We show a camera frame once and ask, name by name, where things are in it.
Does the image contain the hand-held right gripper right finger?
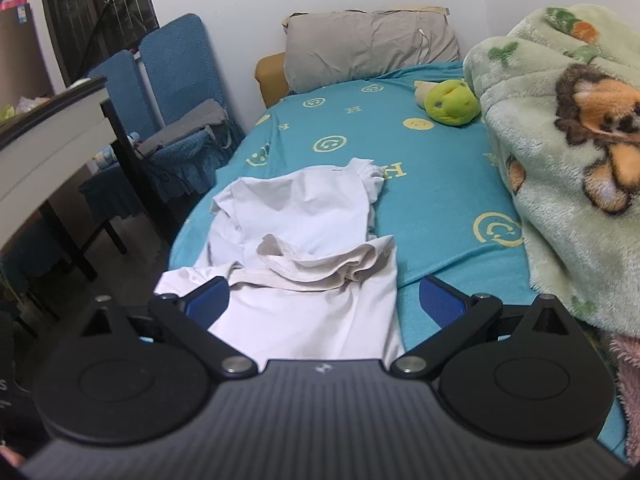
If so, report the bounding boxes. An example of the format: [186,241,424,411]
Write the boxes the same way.
[390,275,571,376]

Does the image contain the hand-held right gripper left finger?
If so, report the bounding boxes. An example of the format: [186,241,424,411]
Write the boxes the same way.
[80,276,259,376]

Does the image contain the white t-shirt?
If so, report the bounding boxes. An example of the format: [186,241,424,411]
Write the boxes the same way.
[154,157,407,361]

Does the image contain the bed with teal sheet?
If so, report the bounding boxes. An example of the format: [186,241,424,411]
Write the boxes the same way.
[167,60,631,461]

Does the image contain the blue and white bottle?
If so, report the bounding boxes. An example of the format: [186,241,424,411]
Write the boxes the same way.
[95,132,141,168]

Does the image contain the grey cloth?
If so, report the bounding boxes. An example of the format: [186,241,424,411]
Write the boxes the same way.
[137,99,231,153]

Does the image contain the green printed fleece blanket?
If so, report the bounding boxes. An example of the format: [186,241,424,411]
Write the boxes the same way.
[462,4,640,338]

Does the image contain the green plush toy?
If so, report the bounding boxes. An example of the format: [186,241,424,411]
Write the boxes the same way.
[414,79,482,126]

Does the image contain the pink fuzzy cloth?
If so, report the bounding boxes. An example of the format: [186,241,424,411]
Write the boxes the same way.
[602,332,640,461]

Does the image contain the white table with black legs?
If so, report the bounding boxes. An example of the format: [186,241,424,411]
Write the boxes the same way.
[0,76,181,281]

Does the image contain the short blue covered chair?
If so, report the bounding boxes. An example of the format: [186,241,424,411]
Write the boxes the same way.
[79,50,168,256]

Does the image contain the tall blue covered chair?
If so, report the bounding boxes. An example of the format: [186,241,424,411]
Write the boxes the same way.
[137,14,247,196]

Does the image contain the grey pillow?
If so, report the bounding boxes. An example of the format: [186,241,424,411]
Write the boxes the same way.
[282,9,461,95]

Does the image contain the crumpled plastic bags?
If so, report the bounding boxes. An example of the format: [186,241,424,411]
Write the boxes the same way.
[0,96,43,120]

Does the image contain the dark barred window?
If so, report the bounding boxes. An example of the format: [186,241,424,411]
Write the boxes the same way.
[37,0,161,88]

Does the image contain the cardboard box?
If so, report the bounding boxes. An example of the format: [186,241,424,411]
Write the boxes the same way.
[0,1,55,98]

